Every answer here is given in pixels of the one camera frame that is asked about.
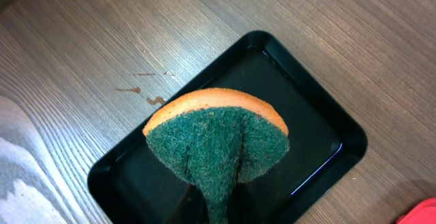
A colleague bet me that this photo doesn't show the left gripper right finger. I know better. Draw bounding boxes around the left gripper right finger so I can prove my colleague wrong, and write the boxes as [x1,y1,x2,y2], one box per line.
[227,184,268,224]

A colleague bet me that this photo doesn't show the green orange sponge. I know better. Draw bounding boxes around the green orange sponge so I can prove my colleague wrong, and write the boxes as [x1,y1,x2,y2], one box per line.
[142,88,290,223]

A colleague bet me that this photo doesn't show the red plastic serving tray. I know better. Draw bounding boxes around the red plastic serving tray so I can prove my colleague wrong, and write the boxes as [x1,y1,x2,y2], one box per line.
[396,197,436,224]

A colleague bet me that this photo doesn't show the black rectangular water tray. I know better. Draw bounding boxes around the black rectangular water tray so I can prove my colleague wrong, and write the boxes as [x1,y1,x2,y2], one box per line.
[87,31,367,223]

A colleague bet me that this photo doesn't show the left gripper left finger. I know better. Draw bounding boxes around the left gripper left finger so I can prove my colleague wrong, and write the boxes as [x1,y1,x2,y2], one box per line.
[165,185,208,224]

